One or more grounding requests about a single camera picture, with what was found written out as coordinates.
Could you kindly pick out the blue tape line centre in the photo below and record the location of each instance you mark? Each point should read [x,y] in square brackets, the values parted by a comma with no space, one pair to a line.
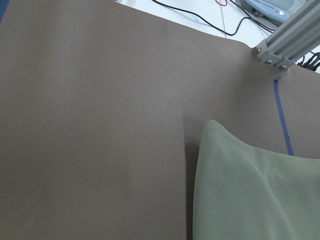
[282,118]

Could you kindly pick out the brown table mat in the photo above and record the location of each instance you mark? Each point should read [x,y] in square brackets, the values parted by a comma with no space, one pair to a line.
[102,109]

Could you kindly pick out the blue teach pendant device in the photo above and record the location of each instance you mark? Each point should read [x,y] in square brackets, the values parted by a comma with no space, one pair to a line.
[276,11]

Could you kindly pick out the aluminium frame post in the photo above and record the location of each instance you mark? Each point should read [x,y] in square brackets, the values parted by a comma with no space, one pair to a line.
[293,39]

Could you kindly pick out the green long-sleeve shirt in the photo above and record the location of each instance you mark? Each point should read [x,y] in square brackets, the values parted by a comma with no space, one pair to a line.
[242,192]

